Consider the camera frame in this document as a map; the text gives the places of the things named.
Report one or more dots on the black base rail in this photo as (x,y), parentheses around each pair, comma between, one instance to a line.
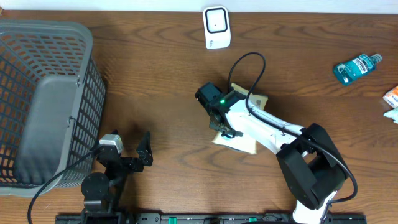
(156,218)

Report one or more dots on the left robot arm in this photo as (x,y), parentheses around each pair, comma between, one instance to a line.
(102,190)

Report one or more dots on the yellow snack bag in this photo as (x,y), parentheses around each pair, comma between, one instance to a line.
(240,120)

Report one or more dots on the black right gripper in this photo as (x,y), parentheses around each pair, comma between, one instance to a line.
(213,126)

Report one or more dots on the grey plastic shopping basket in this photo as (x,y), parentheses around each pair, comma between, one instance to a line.
(52,99)

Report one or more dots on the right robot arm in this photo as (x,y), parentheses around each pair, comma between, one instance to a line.
(312,167)

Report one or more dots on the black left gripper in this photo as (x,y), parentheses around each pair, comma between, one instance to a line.
(144,152)

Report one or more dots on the teal wet wipes pack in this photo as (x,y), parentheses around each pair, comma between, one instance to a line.
(392,114)

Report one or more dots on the blue Listerine mouthwash bottle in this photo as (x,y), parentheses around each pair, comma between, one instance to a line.
(356,68)

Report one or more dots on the orange tissue pack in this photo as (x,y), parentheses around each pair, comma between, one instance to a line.
(391,97)

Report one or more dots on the white barcode scanner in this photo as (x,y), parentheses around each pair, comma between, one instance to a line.
(217,28)

